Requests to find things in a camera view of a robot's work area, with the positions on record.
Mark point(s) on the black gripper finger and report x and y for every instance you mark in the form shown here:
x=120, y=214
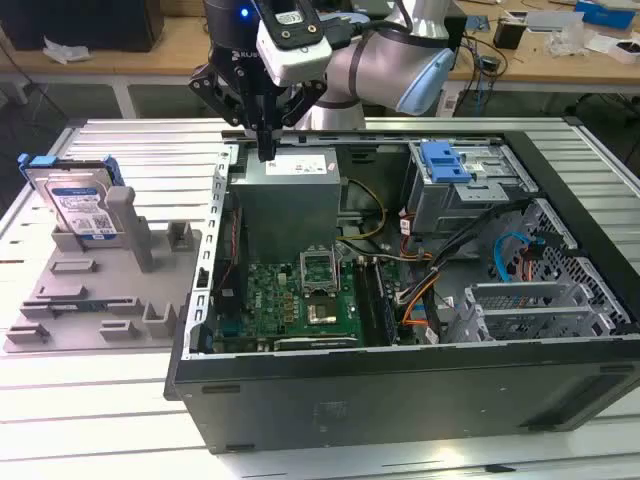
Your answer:
x=302, y=102
x=215, y=87

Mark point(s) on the hard disk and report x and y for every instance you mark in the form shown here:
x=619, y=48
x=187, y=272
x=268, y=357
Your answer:
x=75, y=200

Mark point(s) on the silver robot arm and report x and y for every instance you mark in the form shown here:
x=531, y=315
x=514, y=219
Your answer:
x=380, y=55

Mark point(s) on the grey metal disk bay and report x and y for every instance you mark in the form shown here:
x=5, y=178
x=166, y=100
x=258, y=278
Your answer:
x=520, y=295

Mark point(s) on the wooden desk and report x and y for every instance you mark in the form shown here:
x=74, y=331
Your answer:
x=175, y=45

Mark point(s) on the grey power supply unit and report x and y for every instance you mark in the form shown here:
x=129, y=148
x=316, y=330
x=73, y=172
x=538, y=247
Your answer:
x=285, y=210

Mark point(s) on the white code label sign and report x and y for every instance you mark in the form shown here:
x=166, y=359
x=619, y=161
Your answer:
x=450, y=104

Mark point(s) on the blue plastic drive latch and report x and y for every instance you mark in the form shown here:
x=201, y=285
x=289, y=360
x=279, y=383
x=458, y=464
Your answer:
x=442, y=162

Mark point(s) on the large black box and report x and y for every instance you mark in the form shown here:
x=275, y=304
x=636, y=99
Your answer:
x=75, y=25

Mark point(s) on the white crumpled plastic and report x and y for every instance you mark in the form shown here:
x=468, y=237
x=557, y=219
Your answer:
x=65, y=50

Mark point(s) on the black speaker box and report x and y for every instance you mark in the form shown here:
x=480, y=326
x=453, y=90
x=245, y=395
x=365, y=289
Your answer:
x=457, y=40

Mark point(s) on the metal optical drive cage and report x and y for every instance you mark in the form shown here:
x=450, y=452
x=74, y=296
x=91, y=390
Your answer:
x=435, y=205

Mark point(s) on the green motherboard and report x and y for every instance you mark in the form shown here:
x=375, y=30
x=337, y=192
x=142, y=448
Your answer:
x=270, y=295

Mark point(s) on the CPU socket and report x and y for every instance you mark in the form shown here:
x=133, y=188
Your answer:
x=322, y=312

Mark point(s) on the small black open box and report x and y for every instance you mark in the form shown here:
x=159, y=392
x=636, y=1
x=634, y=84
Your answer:
x=510, y=35

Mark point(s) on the grey parts rack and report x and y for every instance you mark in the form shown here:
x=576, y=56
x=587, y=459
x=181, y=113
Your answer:
x=100, y=280

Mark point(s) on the black graphics card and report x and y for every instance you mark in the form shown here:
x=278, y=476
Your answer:
x=315, y=343

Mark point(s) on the grey flat box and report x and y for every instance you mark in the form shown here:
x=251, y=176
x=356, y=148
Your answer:
x=552, y=21

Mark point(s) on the clear plastic bag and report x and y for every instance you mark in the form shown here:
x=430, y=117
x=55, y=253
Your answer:
x=565, y=42

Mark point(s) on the black PC case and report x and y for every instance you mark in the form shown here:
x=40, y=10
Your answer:
x=375, y=395

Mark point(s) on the white carton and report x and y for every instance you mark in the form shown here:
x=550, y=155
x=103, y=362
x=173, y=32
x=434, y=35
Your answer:
x=607, y=46

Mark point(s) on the blue carton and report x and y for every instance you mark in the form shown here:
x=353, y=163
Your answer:
x=610, y=12

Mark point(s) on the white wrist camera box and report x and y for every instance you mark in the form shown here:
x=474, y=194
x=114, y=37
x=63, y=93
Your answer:
x=300, y=60

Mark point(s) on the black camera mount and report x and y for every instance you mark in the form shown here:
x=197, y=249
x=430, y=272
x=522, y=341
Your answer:
x=290, y=37

